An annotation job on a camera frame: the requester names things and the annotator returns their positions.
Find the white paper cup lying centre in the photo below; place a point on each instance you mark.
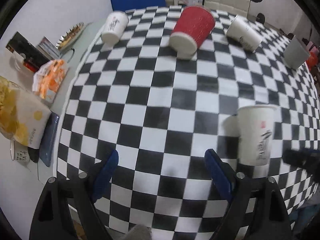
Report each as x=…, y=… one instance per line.
x=241, y=32

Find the yellow snack bag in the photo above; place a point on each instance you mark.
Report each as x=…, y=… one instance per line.
x=23, y=116

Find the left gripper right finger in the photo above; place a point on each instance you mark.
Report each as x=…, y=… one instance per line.
x=270, y=218

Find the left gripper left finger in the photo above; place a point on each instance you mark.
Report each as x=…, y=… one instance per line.
x=52, y=218

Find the red ribbed paper cup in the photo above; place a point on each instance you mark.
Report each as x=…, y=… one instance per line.
x=191, y=30

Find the black white checkered tablecloth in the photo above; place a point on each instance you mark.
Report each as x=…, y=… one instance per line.
x=161, y=113

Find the black box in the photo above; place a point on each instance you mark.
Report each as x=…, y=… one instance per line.
x=25, y=49

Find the grey paper cup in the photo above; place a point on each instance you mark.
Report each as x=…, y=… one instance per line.
x=295, y=53

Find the plate of snacks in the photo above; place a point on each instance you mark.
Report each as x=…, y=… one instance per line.
x=70, y=36

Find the white printed cup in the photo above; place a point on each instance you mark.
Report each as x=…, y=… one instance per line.
x=114, y=27
x=256, y=127

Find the white mug with text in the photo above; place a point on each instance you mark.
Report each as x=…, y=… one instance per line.
x=19, y=152

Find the orange white snack packet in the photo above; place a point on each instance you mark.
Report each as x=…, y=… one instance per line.
x=47, y=80

